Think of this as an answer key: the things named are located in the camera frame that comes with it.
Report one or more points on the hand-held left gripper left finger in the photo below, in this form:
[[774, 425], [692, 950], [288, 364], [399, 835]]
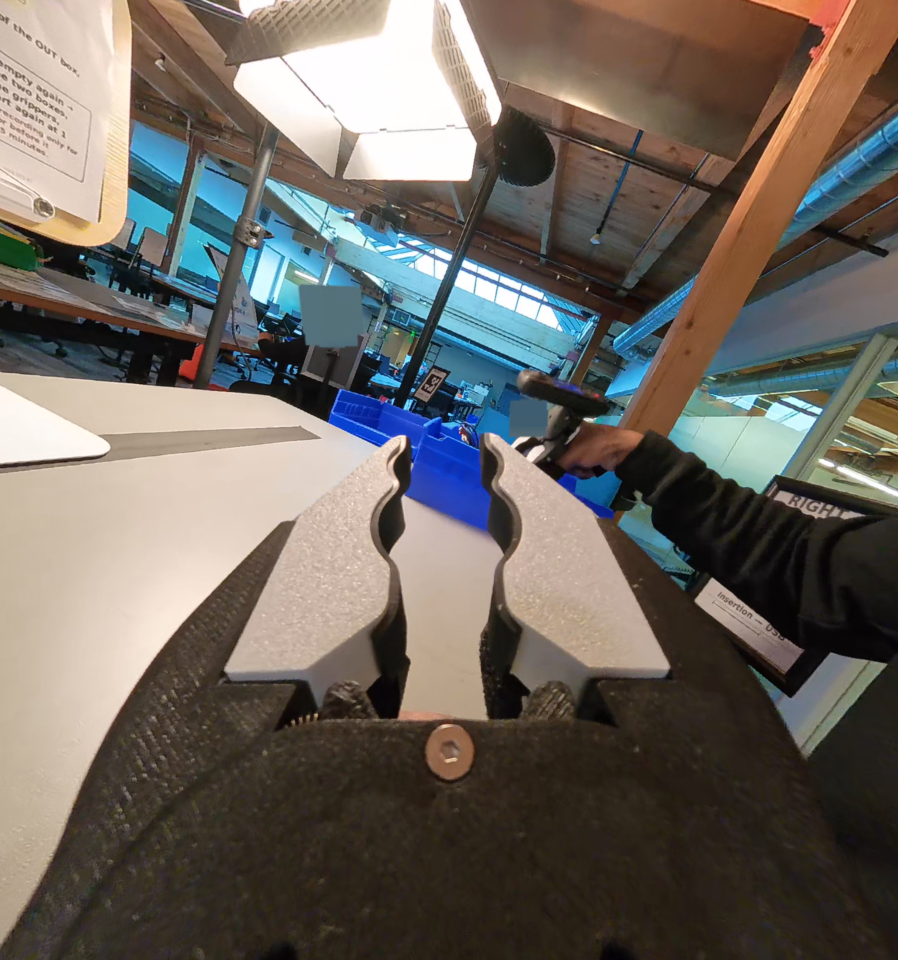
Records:
[[314, 592]]

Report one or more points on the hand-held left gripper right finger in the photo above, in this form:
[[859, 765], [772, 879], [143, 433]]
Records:
[[576, 600]]

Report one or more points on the person's right forearm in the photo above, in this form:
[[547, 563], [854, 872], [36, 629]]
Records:
[[756, 540]]

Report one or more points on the person's right hand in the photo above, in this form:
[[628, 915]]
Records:
[[603, 450]]

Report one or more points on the blue storage bin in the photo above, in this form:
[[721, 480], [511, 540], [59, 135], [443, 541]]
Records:
[[366, 420], [449, 480]]

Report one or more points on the black labelled box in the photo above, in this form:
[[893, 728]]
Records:
[[749, 637]]

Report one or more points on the black light stand pole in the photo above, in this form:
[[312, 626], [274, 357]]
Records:
[[456, 240]]

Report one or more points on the metal pole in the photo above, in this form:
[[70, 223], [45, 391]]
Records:
[[231, 285]]

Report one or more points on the person's dark clothing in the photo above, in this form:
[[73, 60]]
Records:
[[884, 750]]

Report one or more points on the studio light panel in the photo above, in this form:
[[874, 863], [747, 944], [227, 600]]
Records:
[[389, 90]]

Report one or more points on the wooden table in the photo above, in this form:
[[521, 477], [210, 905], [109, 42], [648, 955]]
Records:
[[81, 300]]

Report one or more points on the printed instruction sheet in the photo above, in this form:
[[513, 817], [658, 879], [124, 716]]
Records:
[[29, 112]]

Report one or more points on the wooden post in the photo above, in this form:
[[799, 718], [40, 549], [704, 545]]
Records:
[[756, 225]]

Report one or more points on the silver ventilation duct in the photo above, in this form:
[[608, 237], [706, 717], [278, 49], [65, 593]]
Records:
[[854, 172]]

